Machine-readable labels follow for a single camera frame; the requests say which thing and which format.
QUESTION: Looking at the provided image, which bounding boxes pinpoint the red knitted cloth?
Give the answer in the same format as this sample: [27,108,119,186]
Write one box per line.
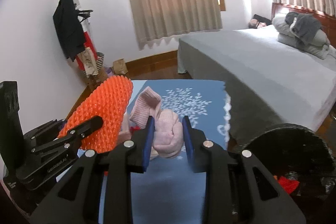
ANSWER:
[273,175,299,195]

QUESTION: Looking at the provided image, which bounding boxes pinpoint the orange foam net sleeve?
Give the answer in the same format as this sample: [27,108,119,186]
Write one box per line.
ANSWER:
[58,76,133,153]

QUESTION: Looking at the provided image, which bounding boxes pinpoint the pink knitted sock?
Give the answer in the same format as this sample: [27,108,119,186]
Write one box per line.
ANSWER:
[117,86,183,159]

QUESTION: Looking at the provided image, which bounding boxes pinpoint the red knitted glove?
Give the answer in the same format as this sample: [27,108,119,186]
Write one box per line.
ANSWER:
[129,126,141,135]

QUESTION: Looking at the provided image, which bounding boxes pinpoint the black trash bin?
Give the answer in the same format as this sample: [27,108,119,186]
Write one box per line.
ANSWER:
[228,124,335,223]

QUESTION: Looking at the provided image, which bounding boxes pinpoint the blue tree print tablecloth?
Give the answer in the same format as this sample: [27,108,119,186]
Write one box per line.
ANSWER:
[56,78,232,224]

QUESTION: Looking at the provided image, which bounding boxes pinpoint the beige hanging bag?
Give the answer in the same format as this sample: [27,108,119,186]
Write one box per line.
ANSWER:
[79,50,98,78]

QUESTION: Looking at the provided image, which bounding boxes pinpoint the striped basket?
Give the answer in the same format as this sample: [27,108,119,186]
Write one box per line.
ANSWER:
[96,52,105,72]

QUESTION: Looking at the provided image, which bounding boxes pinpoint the brown paper bag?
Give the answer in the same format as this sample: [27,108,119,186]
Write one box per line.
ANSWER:
[113,59,128,75]

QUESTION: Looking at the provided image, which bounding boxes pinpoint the red hanging bag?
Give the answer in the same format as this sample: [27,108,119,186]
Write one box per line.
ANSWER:
[75,31,97,71]

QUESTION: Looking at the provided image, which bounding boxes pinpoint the bed with grey sheet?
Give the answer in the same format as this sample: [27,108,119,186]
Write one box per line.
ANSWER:
[178,26,335,145]

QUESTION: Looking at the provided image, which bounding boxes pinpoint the black hanging jacket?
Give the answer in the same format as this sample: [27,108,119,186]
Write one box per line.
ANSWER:
[53,0,85,61]

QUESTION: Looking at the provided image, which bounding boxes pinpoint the dark bedside items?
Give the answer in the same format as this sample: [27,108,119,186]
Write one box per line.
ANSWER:
[248,14,272,29]

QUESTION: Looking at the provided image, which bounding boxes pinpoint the dark grey blanket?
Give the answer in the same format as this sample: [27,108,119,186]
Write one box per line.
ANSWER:
[285,12,322,44]

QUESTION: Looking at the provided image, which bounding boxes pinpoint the red wooden headboard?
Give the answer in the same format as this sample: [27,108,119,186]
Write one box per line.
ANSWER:
[271,2,336,41]

